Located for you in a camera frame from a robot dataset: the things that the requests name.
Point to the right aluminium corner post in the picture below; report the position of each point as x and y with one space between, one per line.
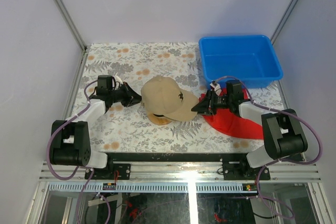
290 8

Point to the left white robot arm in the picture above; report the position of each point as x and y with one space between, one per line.
70 143

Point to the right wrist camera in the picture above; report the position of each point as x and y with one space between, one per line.
216 88

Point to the aluminium corner post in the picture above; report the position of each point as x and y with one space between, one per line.
70 24
290 8

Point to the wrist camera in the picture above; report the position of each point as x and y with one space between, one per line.
116 82
216 88

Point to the aluminium front rail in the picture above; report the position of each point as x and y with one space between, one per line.
282 172

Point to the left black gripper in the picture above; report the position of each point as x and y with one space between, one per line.
130 94

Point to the left aluminium corner post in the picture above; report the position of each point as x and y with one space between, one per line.
70 24

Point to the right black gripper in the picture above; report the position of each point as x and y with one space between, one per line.
208 105

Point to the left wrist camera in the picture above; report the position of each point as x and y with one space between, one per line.
116 82

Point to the blue plastic bin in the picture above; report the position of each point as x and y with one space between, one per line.
250 58

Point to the wooden hat stand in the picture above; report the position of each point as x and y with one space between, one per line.
158 120

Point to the red cloth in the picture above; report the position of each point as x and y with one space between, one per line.
229 124

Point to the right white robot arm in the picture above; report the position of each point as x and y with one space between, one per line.
282 132

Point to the floral table mat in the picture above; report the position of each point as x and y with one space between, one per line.
129 129

